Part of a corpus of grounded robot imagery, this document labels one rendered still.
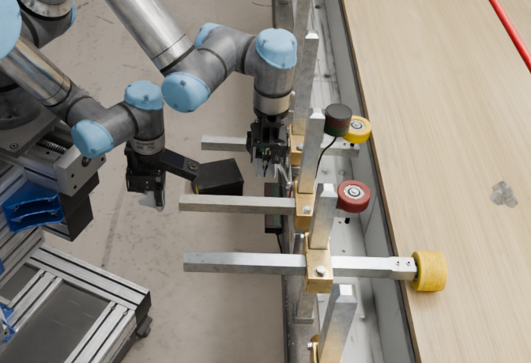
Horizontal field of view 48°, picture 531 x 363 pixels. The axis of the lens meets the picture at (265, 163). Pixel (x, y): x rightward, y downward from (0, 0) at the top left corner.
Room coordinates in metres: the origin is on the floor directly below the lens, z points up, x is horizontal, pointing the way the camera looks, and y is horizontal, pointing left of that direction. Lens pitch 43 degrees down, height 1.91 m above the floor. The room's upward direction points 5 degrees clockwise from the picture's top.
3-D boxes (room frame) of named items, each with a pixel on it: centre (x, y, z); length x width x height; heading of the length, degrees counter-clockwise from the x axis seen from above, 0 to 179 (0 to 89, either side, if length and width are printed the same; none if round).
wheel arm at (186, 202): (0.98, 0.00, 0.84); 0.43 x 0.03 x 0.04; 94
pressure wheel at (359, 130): (1.25, -0.23, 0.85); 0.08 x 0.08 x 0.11
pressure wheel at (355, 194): (1.00, -0.22, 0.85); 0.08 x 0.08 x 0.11
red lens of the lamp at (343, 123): (1.03, -0.15, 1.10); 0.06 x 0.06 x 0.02
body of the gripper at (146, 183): (0.96, 0.27, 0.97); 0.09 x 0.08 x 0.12; 94
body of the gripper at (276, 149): (0.93, 0.00, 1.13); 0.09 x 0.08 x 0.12; 4
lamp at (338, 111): (1.03, -0.15, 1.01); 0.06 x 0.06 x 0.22; 4
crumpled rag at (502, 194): (1.04, -0.58, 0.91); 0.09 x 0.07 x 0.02; 160
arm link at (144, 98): (0.96, 0.26, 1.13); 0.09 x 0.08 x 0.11; 140
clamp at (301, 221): (1.01, -0.11, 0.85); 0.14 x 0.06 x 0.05; 4
